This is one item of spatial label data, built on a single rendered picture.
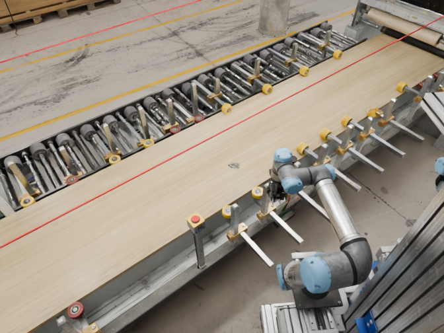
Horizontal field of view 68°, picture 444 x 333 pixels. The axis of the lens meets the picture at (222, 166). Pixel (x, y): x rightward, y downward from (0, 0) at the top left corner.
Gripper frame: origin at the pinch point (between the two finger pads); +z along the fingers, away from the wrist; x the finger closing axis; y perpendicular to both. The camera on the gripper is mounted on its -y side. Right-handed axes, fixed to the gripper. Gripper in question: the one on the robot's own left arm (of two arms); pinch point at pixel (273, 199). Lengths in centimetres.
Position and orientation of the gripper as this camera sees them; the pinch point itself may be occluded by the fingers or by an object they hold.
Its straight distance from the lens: 166.3
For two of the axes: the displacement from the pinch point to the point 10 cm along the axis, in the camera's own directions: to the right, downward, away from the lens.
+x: 10.0, -0.6, 0.4
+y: 0.7, 7.4, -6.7
